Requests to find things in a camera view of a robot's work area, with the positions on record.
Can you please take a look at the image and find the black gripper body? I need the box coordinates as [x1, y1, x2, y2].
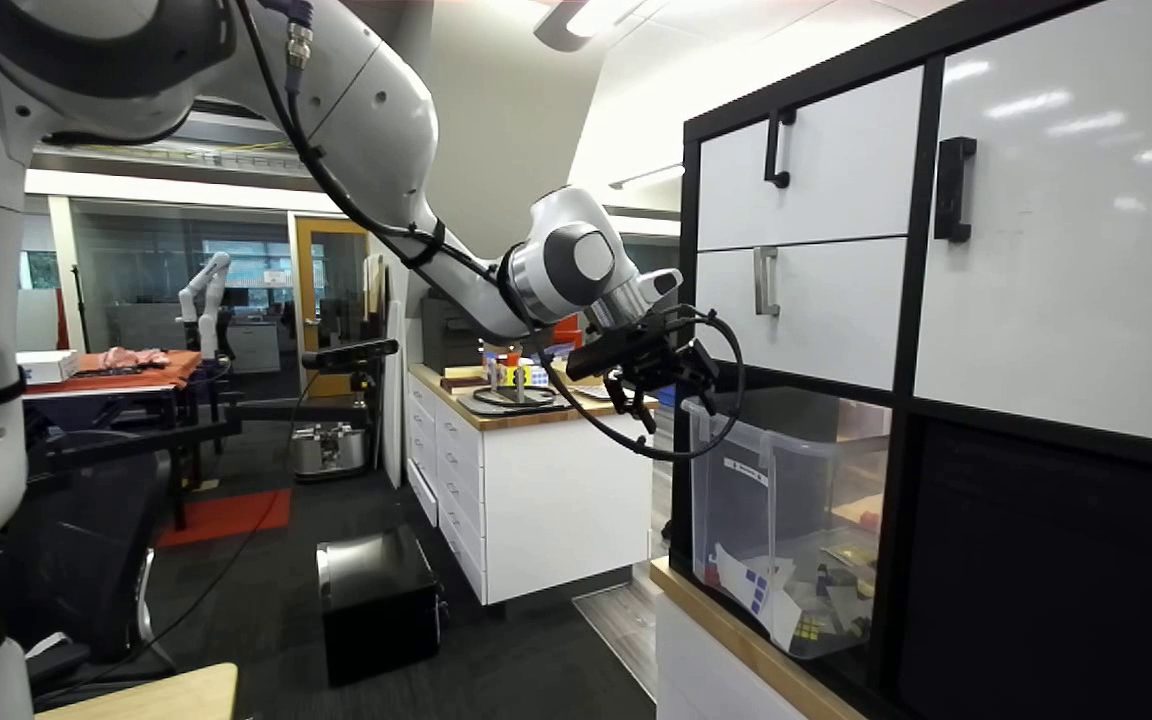
[567, 306, 719, 428]

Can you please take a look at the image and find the transparent plastic storage bin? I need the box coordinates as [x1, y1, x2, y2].
[683, 388, 890, 658]

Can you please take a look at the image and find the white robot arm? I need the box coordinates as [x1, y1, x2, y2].
[0, 0, 713, 720]

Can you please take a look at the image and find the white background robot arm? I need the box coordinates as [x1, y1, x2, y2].
[176, 253, 232, 359]

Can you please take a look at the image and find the round plate on cabinet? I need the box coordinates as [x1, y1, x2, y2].
[463, 388, 567, 414]

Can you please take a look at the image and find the lower white drawer front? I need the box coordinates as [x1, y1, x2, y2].
[697, 240, 903, 388]

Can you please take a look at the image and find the white drawer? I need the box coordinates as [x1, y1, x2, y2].
[697, 66, 924, 249]
[697, 240, 903, 388]

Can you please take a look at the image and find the white cabinet with wood top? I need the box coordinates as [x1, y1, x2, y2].
[403, 373, 650, 605]

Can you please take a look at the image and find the upper white drawer front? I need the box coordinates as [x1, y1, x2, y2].
[697, 66, 924, 249]

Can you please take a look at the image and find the black cube shelf unit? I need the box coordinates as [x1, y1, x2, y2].
[670, 0, 1152, 720]

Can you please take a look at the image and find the metal pot on floor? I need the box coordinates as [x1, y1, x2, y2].
[292, 421, 365, 481]

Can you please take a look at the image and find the black box on floor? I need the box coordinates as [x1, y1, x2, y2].
[315, 522, 444, 687]

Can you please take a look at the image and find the large white cabinet door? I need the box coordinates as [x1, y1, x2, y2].
[915, 0, 1152, 439]

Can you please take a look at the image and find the red floor mat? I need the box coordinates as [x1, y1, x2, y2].
[158, 486, 292, 548]

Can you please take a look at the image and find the red covered table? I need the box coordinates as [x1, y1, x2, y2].
[17, 348, 212, 534]

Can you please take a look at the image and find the white flat box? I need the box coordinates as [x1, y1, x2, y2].
[17, 348, 75, 388]

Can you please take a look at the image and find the black office chair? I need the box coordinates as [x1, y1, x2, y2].
[0, 455, 166, 658]

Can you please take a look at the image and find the black door handle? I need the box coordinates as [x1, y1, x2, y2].
[931, 135, 977, 243]

